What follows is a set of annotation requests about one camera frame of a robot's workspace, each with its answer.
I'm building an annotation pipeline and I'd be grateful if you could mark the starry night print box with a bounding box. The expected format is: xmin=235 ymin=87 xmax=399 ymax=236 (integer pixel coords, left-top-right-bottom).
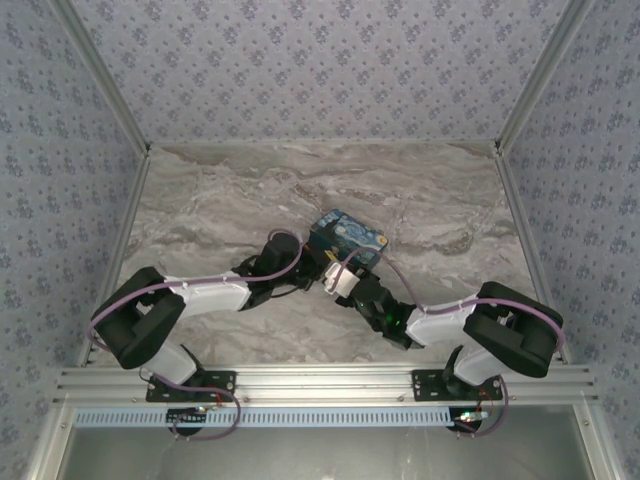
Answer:
xmin=305 ymin=208 xmax=390 ymax=270

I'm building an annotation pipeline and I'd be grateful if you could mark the small controller board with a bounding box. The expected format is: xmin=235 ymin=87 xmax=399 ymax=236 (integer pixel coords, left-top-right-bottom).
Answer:
xmin=166 ymin=407 xmax=210 ymax=427
xmin=451 ymin=409 xmax=490 ymax=432

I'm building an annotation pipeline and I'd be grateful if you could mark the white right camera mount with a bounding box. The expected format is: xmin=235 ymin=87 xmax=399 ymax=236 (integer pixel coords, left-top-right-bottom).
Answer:
xmin=335 ymin=267 xmax=365 ymax=297

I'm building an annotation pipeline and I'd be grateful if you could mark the aluminium mounting rail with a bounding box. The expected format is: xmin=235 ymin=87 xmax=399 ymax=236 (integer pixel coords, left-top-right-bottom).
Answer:
xmin=53 ymin=363 xmax=600 ymax=407

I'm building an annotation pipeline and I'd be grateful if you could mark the slotted white cable duct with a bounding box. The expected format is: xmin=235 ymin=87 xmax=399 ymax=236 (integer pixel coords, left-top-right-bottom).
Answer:
xmin=73 ymin=406 xmax=454 ymax=429

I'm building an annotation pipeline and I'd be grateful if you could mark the aluminium side rail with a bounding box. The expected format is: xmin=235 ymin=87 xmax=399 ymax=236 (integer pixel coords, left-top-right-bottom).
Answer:
xmin=74 ymin=147 xmax=153 ymax=369
xmin=493 ymin=144 xmax=573 ymax=365

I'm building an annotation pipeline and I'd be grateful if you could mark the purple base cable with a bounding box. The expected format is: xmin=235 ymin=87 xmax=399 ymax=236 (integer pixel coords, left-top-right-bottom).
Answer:
xmin=171 ymin=384 xmax=242 ymax=442
xmin=453 ymin=375 xmax=510 ymax=440

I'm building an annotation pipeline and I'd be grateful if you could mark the aluminium corner post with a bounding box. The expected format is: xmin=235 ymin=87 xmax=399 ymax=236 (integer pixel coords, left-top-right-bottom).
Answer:
xmin=52 ymin=0 xmax=153 ymax=154
xmin=493 ymin=0 xmax=599 ymax=151

